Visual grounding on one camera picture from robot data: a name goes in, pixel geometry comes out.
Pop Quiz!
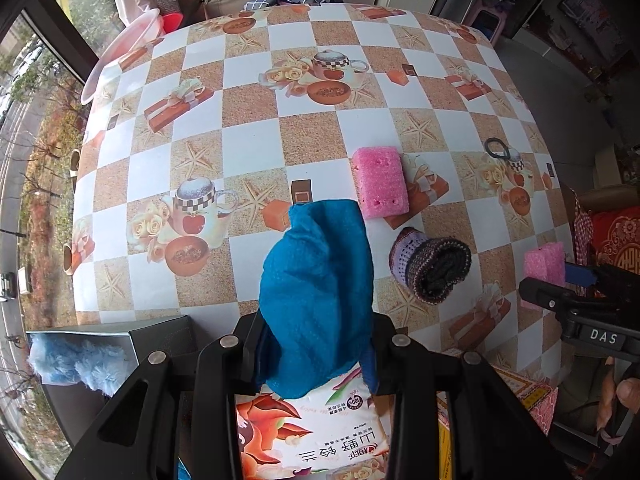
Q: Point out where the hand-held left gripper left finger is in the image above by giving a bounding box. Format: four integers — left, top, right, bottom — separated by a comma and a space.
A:
55, 312, 266, 480

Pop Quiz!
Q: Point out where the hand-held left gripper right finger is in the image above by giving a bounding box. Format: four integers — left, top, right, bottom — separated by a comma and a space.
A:
362, 315, 566, 480

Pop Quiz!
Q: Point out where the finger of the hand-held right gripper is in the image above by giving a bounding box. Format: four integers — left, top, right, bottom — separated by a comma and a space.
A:
565, 261, 640, 292
518, 279, 577, 314

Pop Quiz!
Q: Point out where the small pink sponge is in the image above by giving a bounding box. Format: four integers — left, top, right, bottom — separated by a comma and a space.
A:
524, 241, 567, 281

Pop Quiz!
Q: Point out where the grey cardboard box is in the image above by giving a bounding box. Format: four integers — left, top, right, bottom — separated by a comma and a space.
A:
25, 315, 196, 401

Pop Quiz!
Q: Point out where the blue knit cloth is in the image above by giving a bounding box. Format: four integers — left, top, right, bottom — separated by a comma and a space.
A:
258, 200, 375, 398

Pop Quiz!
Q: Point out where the light blue fluffy duster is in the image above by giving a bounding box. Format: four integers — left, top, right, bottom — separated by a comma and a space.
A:
27, 337, 138, 398

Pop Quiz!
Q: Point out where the person's right hand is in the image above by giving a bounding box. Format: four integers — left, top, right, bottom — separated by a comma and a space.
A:
596, 355, 640, 442

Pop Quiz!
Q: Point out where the red checked cloth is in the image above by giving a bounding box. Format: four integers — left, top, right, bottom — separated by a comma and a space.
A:
570, 187, 597, 267

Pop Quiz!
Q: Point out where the red patterned cushion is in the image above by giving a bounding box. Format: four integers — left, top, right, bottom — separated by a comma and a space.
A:
590, 209, 640, 273

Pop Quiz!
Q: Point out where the orange printed tissue packet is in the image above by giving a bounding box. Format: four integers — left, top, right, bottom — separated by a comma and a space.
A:
234, 367, 391, 480

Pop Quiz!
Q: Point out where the pink and yellow box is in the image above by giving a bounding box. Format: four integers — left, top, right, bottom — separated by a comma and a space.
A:
435, 347, 558, 436

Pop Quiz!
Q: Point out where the purple striped knit sock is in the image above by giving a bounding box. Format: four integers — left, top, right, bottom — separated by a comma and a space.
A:
389, 227, 473, 304

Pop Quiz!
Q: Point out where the large pink sponge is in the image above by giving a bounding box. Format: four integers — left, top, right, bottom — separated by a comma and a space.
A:
351, 146, 410, 220

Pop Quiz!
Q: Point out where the printed checked tablecloth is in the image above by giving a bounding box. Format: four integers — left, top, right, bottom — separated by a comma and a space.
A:
72, 2, 576, 411

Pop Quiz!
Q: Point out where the purple plastic stool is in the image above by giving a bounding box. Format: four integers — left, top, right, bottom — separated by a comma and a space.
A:
470, 5, 506, 43

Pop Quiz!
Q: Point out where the pink plastic basin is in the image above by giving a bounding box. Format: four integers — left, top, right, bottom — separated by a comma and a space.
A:
80, 7, 166, 106

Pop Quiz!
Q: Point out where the black window frame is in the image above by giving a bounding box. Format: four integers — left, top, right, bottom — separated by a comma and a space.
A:
0, 0, 101, 83

